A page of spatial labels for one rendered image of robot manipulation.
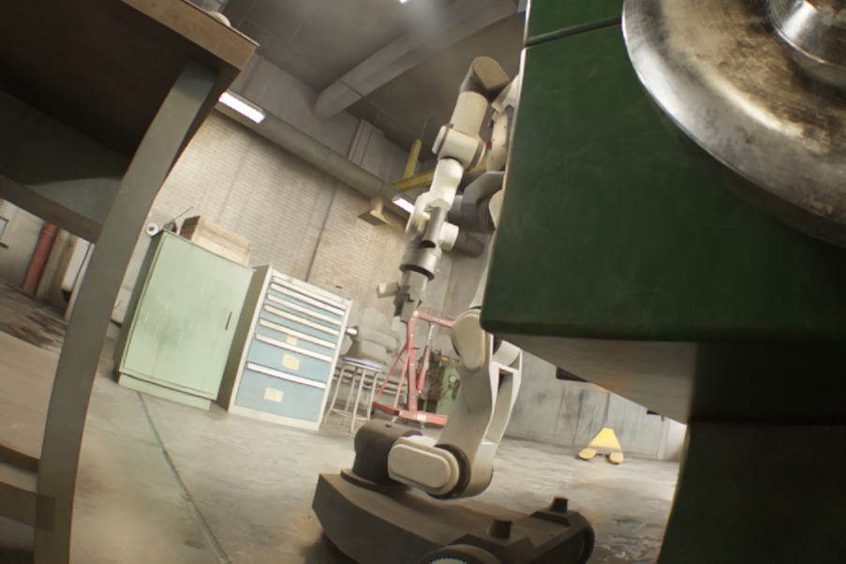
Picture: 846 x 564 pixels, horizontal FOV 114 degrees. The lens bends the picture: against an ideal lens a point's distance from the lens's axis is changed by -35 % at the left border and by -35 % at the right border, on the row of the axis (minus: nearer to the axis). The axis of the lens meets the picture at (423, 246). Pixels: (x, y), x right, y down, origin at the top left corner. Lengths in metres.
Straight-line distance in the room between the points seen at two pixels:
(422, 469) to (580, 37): 0.94
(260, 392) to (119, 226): 2.45
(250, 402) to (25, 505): 2.42
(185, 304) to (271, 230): 5.38
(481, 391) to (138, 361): 1.95
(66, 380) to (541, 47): 0.59
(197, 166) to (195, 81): 6.97
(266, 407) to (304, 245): 5.41
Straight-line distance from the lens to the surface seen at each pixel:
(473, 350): 1.00
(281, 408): 3.02
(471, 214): 1.21
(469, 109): 1.23
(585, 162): 0.25
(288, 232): 7.92
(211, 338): 2.60
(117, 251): 0.56
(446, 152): 1.14
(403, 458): 1.08
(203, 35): 0.63
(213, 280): 2.59
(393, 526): 0.94
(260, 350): 2.89
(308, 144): 7.39
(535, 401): 8.00
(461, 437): 1.04
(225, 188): 7.62
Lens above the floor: 0.46
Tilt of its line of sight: 19 degrees up
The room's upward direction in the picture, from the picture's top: 14 degrees clockwise
